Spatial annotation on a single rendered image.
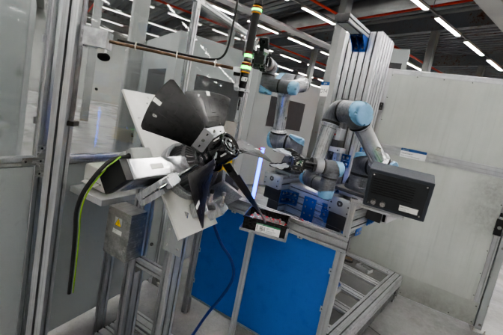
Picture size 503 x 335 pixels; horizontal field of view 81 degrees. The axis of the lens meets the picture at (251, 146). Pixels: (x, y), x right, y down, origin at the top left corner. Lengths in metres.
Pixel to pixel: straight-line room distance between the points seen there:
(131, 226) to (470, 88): 2.67
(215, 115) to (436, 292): 2.51
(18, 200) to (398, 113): 2.74
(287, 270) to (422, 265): 1.64
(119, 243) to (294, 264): 0.89
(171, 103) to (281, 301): 1.24
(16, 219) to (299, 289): 1.39
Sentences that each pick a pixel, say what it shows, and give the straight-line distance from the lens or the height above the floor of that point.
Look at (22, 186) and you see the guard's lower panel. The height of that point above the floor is 0.87.
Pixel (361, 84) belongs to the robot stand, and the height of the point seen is 1.69.
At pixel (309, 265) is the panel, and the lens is 1.69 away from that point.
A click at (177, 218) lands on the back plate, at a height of 0.90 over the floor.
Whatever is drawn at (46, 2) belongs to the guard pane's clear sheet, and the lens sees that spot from 1.57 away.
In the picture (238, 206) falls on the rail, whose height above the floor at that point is 0.82.
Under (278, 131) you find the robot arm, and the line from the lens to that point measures 2.07.
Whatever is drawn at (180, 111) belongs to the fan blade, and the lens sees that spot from 1.14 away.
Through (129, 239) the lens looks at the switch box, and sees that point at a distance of 1.43.
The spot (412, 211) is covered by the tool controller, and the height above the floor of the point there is 1.08.
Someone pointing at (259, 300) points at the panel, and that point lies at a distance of 1.89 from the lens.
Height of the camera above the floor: 1.37
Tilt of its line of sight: 7 degrees down
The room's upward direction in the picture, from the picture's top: 11 degrees clockwise
